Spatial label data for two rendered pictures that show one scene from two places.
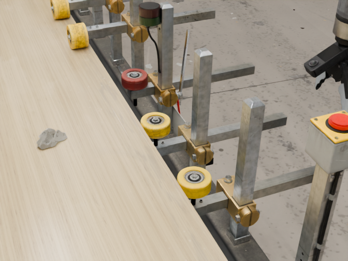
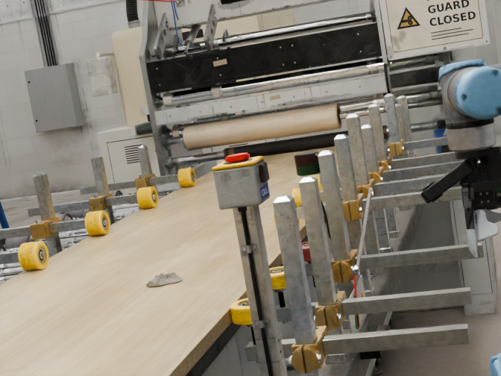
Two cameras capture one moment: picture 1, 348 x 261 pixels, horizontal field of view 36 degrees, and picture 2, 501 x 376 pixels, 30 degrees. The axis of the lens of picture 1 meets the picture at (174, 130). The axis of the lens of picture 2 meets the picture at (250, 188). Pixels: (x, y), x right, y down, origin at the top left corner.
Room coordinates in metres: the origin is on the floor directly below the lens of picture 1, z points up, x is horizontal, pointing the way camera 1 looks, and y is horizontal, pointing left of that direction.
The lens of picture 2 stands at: (-0.43, -1.22, 1.37)
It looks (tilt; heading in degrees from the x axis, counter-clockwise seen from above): 7 degrees down; 39
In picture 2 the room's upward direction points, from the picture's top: 10 degrees counter-clockwise
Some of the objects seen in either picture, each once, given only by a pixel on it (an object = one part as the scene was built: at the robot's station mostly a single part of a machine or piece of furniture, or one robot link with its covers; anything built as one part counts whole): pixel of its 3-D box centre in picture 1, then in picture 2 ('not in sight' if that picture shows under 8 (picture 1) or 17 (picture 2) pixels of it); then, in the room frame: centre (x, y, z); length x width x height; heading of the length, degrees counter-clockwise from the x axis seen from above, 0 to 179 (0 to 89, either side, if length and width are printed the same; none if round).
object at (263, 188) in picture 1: (263, 188); (355, 344); (1.04, -0.23, 0.80); 0.44 x 0.03 x 0.04; 113
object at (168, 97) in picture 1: (161, 89); (344, 265); (1.44, 0.04, 0.85); 0.14 x 0.06 x 0.05; 23
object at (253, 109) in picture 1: (244, 185); (303, 318); (0.96, -0.17, 0.88); 0.04 x 0.04 x 0.48; 23
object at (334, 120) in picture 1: (340, 123); (237, 160); (0.73, -0.27, 1.22); 0.04 x 0.04 x 0.02
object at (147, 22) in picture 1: (149, 18); (308, 168); (1.40, 0.07, 1.10); 0.06 x 0.06 x 0.02
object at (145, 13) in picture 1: (149, 9); (306, 158); (1.40, 0.07, 1.13); 0.06 x 0.06 x 0.02
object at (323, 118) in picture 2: not in sight; (300, 121); (3.37, 1.46, 1.05); 1.43 x 0.12 x 0.12; 113
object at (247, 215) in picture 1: (236, 201); (310, 349); (0.99, -0.16, 0.81); 0.14 x 0.06 x 0.05; 23
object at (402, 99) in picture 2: not in sight; (409, 148); (3.26, 0.82, 0.88); 0.04 x 0.04 x 0.48; 23
